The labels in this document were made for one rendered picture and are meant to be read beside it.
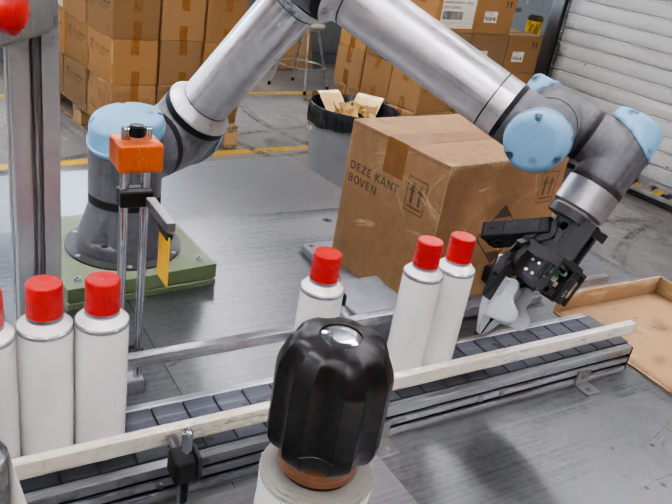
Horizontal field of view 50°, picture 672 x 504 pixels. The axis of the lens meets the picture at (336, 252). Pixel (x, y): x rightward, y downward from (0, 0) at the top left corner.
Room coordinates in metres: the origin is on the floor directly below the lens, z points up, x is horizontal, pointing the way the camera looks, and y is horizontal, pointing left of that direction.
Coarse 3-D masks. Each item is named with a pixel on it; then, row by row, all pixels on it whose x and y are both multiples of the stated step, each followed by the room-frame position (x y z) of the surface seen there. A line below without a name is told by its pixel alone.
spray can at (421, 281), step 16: (432, 240) 0.82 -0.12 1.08; (416, 256) 0.81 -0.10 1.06; (432, 256) 0.80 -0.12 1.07; (416, 272) 0.80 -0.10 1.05; (432, 272) 0.80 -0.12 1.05; (400, 288) 0.81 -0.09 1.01; (416, 288) 0.79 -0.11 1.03; (432, 288) 0.80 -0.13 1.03; (400, 304) 0.80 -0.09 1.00; (416, 304) 0.79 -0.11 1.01; (432, 304) 0.80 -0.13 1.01; (400, 320) 0.80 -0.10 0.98; (416, 320) 0.79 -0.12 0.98; (432, 320) 0.81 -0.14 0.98; (400, 336) 0.80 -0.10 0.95; (416, 336) 0.79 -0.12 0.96; (400, 352) 0.79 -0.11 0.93; (416, 352) 0.80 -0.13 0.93; (400, 368) 0.79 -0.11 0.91
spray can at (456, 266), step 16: (464, 240) 0.84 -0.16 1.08; (448, 256) 0.84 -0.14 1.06; (464, 256) 0.84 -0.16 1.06; (448, 272) 0.83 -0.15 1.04; (464, 272) 0.83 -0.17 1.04; (448, 288) 0.83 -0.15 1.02; (464, 288) 0.83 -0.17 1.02; (448, 304) 0.83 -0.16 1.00; (464, 304) 0.84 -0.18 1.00; (448, 320) 0.83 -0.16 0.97; (432, 336) 0.83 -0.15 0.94; (448, 336) 0.83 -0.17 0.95; (432, 352) 0.83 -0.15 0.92; (448, 352) 0.83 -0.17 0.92
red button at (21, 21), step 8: (0, 0) 0.54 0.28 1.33; (8, 0) 0.54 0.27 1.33; (16, 0) 0.55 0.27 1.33; (24, 0) 0.56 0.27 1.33; (0, 8) 0.54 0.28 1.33; (8, 8) 0.54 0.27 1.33; (16, 8) 0.54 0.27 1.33; (24, 8) 0.55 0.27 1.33; (0, 16) 0.54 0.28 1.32; (8, 16) 0.54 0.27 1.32; (16, 16) 0.54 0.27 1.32; (24, 16) 0.55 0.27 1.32; (0, 24) 0.54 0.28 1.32; (8, 24) 0.54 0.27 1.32; (16, 24) 0.54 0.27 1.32; (24, 24) 0.56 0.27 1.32; (8, 32) 0.54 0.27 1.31; (16, 32) 0.55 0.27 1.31
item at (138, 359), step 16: (368, 320) 0.82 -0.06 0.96; (384, 320) 0.83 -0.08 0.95; (240, 336) 0.72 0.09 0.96; (256, 336) 0.73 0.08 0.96; (272, 336) 0.74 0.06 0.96; (288, 336) 0.75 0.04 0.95; (144, 352) 0.66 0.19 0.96; (160, 352) 0.66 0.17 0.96; (176, 352) 0.67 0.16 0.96; (192, 352) 0.68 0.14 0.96; (208, 352) 0.69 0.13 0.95; (128, 368) 0.64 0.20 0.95
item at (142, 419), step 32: (576, 320) 1.07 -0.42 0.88; (480, 352) 0.91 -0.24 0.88; (576, 352) 0.96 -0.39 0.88; (448, 384) 0.82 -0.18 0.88; (128, 416) 0.64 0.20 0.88; (160, 416) 0.65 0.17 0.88; (192, 416) 0.66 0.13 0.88; (160, 448) 0.60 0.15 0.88; (32, 480) 0.53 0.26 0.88; (64, 480) 0.53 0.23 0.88
